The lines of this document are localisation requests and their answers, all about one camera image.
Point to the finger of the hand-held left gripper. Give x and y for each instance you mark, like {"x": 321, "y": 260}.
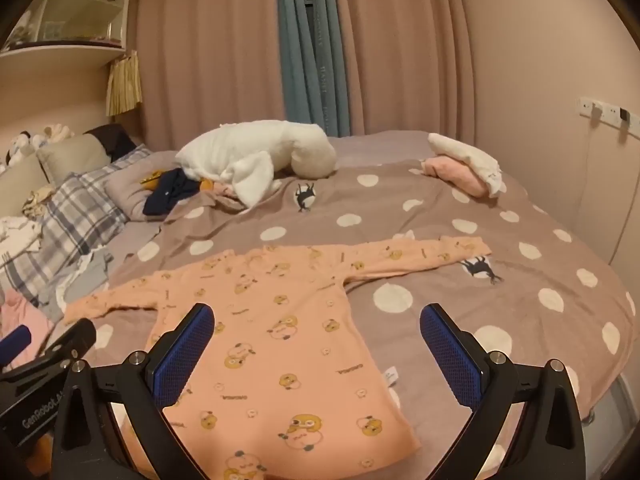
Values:
{"x": 75, "y": 337}
{"x": 15, "y": 341}

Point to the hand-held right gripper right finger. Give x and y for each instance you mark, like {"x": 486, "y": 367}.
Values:
{"x": 450, "y": 360}

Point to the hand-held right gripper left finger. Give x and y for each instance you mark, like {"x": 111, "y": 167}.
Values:
{"x": 182, "y": 360}

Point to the orange printed baby shirt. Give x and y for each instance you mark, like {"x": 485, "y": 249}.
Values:
{"x": 280, "y": 330}

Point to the grey ruffled cloth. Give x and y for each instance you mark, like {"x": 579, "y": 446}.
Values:
{"x": 80, "y": 280}

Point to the plaid pillow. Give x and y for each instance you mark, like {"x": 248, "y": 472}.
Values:
{"x": 80, "y": 210}

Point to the mauve polka dot blanket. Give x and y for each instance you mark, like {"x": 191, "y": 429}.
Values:
{"x": 400, "y": 230}

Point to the beige pillow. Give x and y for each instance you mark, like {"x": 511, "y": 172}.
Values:
{"x": 72, "y": 155}
{"x": 20, "y": 185}

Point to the navy blue cloth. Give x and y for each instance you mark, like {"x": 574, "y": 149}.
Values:
{"x": 167, "y": 192}

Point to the pink folded cloth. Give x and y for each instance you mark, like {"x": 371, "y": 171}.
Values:
{"x": 452, "y": 172}

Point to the pile of stuffed toys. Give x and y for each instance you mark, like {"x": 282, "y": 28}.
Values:
{"x": 30, "y": 142}

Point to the dark brown pillow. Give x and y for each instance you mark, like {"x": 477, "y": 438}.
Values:
{"x": 112, "y": 140}

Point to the white folded cloth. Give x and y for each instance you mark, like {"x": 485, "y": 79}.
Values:
{"x": 470, "y": 155}

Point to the white plush toy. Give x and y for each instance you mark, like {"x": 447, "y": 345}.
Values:
{"x": 250, "y": 155}

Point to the mauve bed sheet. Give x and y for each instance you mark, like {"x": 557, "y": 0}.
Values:
{"x": 380, "y": 147}

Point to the small yellow curtain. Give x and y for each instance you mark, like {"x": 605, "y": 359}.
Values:
{"x": 122, "y": 85}

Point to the pink curtain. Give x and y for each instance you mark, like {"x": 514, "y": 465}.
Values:
{"x": 400, "y": 45}

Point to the blue curtain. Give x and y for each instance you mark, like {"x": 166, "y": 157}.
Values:
{"x": 307, "y": 45}

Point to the white wall socket strip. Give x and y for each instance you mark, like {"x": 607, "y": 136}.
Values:
{"x": 607, "y": 112}

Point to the white wall shelf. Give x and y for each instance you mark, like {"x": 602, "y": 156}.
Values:
{"x": 75, "y": 15}

